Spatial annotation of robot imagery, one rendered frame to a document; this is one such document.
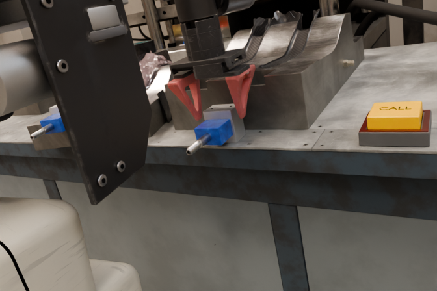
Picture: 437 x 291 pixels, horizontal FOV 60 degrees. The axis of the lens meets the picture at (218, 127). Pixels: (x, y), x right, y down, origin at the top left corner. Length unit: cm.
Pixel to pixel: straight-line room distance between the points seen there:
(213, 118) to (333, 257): 31
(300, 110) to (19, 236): 43
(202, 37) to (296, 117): 19
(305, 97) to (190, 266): 47
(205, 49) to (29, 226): 34
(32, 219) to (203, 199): 47
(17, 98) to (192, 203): 53
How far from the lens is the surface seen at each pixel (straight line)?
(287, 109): 60
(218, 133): 55
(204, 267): 85
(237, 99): 55
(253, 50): 86
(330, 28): 83
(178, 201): 78
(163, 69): 87
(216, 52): 55
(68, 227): 31
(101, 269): 38
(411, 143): 51
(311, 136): 57
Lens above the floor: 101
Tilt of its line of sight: 18 degrees down
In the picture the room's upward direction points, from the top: 12 degrees counter-clockwise
